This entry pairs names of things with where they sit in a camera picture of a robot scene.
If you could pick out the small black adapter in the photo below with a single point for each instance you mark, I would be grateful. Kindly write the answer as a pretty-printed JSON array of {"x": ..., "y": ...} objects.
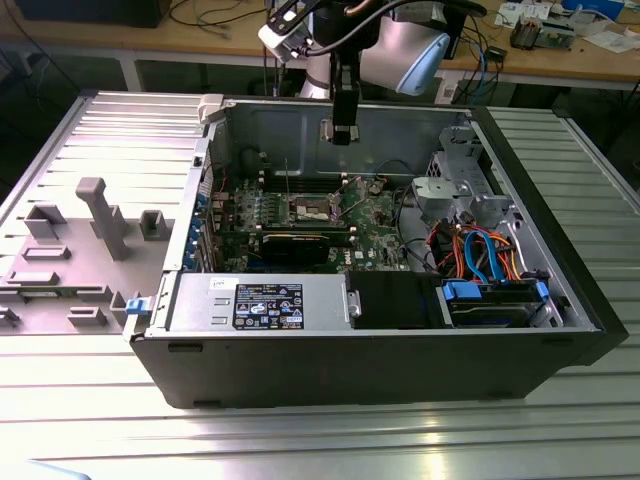
[{"x": 497, "y": 53}]

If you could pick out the white paper sheets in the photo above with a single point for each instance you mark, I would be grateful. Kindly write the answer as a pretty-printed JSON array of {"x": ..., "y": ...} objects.
[{"x": 515, "y": 12}]

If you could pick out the black drive box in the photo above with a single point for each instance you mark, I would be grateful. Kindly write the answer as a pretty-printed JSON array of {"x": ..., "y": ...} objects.
[{"x": 390, "y": 300}]

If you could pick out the black graphics card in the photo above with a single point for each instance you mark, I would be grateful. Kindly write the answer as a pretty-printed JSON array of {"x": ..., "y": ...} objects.
[{"x": 295, "y": 247}]

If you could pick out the blue plastic latch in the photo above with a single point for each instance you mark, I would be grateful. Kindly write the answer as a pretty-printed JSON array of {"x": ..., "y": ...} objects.
[{"x": 137, "y": 306}]

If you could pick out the black PC case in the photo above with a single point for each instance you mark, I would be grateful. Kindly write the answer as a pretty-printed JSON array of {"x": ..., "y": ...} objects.
[{"x": 350, "y": 370}]

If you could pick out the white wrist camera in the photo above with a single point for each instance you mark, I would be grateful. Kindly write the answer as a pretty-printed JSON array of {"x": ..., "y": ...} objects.
[{"x": 280, "y": 35}]

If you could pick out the silver CPU chip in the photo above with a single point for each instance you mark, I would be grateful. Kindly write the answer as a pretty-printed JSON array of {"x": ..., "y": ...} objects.
[{"x": 327, "y": 131}]

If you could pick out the silver metal disk bay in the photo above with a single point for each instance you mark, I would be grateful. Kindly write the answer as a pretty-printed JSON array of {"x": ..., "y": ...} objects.
[{"x": 440, "y": 192}]

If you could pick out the copper coil part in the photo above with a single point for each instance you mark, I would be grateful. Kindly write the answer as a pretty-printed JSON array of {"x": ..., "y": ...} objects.
[{"x": 525, "y": 35}]

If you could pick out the green motherboard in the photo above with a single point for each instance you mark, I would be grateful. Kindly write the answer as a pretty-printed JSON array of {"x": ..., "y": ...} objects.
[{"x": 370, "y": 240}]

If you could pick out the white printed sheet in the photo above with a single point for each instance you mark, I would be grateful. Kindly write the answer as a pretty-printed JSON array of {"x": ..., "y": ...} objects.
[{"x": 615, "y": 42}]

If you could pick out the wooden work desk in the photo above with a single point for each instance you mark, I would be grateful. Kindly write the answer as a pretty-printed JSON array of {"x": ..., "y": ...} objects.
[{"x": 550, "y": 67}]

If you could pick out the blue card retainer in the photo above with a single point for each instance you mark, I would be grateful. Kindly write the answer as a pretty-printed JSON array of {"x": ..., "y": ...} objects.
[{"x": 200, "y": 202}]

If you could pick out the blue disk carrier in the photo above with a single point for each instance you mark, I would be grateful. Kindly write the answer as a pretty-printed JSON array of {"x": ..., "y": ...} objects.
[{"x": 460, "y": 291}]

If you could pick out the grey parts rack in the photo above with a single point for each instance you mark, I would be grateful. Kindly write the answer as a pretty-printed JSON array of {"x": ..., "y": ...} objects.
[{"x": 75, "y": 260}]

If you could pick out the large black box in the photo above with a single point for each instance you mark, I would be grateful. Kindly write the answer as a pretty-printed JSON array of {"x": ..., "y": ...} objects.
[{"x": 90, "y": 12}]

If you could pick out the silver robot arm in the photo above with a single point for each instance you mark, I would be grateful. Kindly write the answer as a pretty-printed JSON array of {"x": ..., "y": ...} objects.
[{"x": 390, "y": 45}]

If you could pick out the silver power supply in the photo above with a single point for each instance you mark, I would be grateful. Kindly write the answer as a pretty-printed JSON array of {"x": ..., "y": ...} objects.
[{"x": 200, "y": 300}]

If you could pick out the blue box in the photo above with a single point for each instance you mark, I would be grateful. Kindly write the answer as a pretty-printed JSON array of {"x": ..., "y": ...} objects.
[{"x": 595, "y": 5}]

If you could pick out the grey plastic case latch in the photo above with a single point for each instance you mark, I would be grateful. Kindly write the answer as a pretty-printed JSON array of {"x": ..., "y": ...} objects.
[{"x": 210, "y": 107}]

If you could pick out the CPU socket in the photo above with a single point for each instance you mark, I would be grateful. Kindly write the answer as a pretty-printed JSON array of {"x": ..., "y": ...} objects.
[{"x": 310, "y": 207}]

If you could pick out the grey circuit device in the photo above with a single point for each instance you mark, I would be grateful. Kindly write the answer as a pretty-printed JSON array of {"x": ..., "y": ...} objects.
[{"x": 557, "y": 35}]

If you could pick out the hard disk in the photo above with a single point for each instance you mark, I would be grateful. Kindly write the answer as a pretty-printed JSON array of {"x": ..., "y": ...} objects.
[{"x": 490, "y": 312}]

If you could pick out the black upright device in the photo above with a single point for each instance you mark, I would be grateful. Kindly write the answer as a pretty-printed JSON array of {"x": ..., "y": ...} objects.
[{"x": 460, "y": 40}]

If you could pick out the coin cell battery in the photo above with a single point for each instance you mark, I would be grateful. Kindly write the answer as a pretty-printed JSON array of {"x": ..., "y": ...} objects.
[{"x": 375, "y": 189}]

